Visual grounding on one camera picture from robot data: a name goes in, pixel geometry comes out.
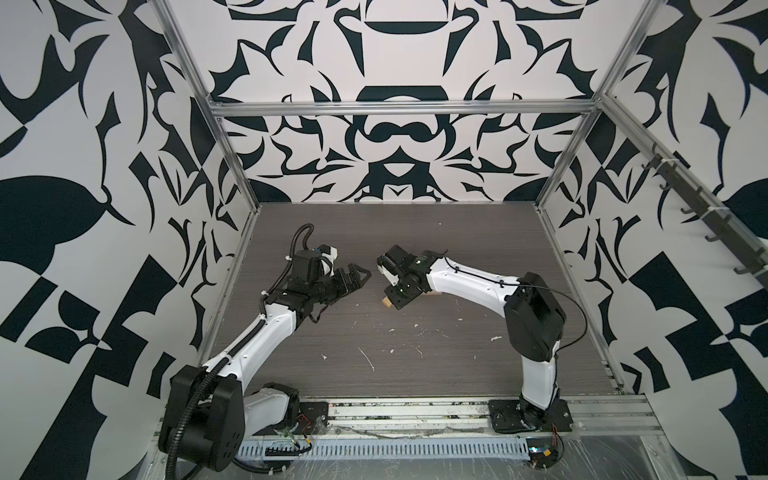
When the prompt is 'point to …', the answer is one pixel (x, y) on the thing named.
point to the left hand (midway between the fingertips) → (363, 274)
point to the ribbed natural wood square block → (387, 302)
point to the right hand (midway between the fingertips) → (396, 294)
